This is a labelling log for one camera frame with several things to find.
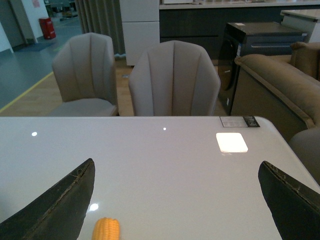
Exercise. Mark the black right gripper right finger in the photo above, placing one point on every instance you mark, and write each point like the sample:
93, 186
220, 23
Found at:
295, 208

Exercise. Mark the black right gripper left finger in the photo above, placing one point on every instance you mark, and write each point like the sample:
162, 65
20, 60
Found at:
58, 213

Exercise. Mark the yellow corn cob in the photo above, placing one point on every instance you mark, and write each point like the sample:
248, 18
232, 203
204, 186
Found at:
106, 229

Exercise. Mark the grey chair right edge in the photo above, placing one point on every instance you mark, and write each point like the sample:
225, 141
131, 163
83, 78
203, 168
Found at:
306, 146

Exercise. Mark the label sticker on table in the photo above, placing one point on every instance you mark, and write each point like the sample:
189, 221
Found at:
239, 122

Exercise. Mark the brown sofa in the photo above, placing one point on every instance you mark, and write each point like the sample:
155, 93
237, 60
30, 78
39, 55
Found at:
285, 89

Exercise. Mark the beige chair left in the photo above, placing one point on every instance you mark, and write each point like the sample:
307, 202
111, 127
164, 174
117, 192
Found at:
85, 72

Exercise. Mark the beige chair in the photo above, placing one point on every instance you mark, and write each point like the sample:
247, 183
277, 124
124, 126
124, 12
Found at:
85, 72
174, 78

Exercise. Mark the beige chair centre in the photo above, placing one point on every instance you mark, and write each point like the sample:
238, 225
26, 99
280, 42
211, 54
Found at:
174, 78

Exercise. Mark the black washing machine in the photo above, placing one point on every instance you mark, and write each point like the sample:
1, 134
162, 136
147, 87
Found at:
245, 38

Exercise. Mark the red fire box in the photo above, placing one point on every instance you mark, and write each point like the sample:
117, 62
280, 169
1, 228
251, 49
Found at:
47, 28

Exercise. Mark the white counter island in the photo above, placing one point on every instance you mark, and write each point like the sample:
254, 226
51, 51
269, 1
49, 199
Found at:
305, 20

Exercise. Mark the grey curtain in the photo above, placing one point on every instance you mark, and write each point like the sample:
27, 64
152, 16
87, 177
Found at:
102, 17

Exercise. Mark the dark kitchen counter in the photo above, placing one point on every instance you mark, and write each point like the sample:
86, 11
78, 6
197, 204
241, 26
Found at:
203, 22

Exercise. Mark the white refrigerator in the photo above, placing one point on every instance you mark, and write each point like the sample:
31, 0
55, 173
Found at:
141, 27

